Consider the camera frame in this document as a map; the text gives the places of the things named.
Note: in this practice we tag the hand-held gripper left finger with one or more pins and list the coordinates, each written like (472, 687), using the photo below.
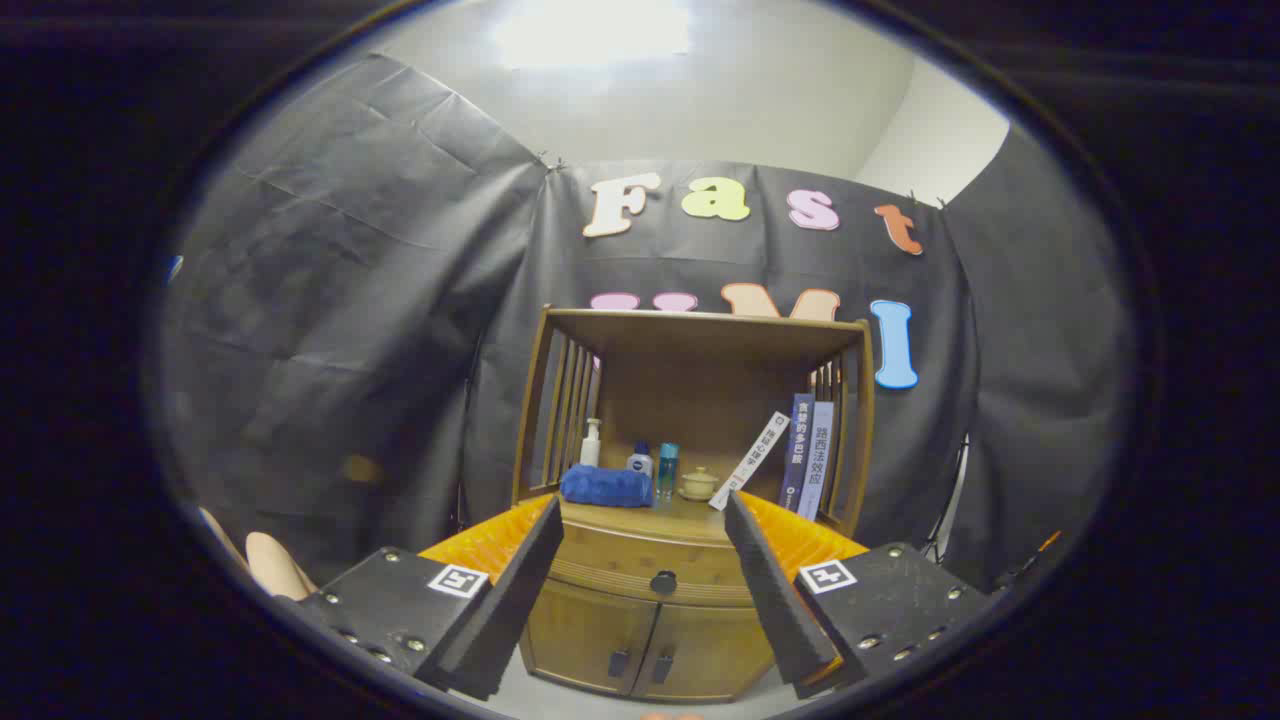
(505, 610)

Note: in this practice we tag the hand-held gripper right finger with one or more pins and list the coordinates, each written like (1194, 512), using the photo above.
(775, 600)

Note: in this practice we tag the wooden drawer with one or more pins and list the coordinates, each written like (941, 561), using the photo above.
(620, 560)

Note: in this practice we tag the wooden cabinet door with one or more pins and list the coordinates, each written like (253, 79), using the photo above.
(710, 655)
(580, 635)

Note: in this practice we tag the wooden countertop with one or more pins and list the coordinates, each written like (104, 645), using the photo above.
(680, 515)

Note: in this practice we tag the wooden cabinet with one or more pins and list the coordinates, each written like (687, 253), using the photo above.
(690, 390)

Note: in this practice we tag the beige lidded teacup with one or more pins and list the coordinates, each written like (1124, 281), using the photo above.
(699, 485)

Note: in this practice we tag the light purple book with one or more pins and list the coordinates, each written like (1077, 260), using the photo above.
(817, 465)

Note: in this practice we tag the white book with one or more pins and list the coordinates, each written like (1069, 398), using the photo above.
(750, 460)

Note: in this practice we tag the dark blue book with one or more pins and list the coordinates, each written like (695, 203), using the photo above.
(797, 450)

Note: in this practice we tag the blue folded towel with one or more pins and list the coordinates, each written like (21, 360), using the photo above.
(605, 487)

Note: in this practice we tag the clear blue bottle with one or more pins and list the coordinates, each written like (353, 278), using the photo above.
(667, 472)

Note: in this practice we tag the white pump bottle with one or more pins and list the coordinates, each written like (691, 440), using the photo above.
(590, 450)

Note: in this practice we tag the white bottle with blue cap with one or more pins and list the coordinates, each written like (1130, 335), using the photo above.
(640, 463)

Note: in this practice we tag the black backdrop stand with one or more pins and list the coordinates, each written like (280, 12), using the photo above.
(945, 510)

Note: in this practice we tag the light wooden chair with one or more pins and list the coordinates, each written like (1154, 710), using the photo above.
(275, 570)

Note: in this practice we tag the orange tipped black clamp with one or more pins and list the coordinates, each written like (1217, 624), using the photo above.
(1045, 543)

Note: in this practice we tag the black backdrop cloth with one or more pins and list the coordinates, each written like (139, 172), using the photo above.
(350, 300)

